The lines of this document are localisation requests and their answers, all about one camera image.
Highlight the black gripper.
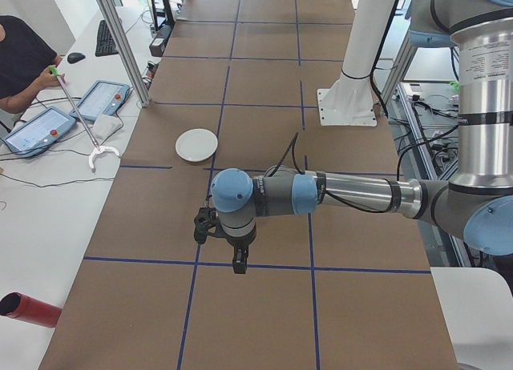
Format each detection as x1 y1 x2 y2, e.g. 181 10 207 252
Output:
226 235 256 274

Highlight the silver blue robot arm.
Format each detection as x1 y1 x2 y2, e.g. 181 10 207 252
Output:
194 0 512 274

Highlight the white round plate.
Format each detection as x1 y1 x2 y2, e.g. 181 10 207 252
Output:
175 128 218 163

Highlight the white folded cloth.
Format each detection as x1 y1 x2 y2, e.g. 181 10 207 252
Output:
91 114 122 141

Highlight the blue teach pendant far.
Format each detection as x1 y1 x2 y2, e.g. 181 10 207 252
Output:
76 80 130 123

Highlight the blue teach pendant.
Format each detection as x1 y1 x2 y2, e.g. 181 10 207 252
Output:
76 80 130 123
2 107 76 158

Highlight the red cylinder tube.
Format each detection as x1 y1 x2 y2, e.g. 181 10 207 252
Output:
1 292 62 328

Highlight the blue teach pendant near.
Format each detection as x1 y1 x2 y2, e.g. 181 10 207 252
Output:
2 107 76 158

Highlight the black keyboard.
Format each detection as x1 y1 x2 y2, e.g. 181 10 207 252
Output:
95 20 119 57

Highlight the black computer mouse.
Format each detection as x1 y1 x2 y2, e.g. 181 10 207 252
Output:
67 52 86 64

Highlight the reacher grabber stick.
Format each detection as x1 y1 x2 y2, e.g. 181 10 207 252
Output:
49 66 121 173

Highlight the person in black shirt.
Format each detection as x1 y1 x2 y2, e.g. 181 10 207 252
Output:
1 15 63 115

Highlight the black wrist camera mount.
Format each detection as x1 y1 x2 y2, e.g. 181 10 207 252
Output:
193 207 225 245

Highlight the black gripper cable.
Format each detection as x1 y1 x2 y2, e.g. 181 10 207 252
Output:
264 131 398 213

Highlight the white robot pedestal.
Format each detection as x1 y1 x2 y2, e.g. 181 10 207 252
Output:
317 0 398 127

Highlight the aluminium frame post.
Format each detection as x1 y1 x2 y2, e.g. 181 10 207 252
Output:
96 0 150 107

